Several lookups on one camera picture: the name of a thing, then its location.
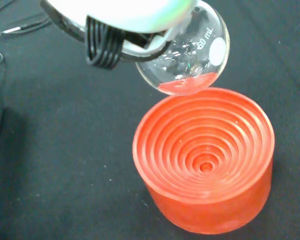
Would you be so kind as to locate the black table cloth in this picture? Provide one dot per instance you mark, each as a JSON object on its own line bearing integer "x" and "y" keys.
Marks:
{"x": 65, "y": 150}

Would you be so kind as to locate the orange ribbed flask stand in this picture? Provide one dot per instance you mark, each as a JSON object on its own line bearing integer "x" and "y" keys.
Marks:
{"x": 202, "y": 162}

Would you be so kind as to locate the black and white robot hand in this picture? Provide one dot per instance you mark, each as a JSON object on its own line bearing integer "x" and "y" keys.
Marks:
{"x": 130, "y": 17}

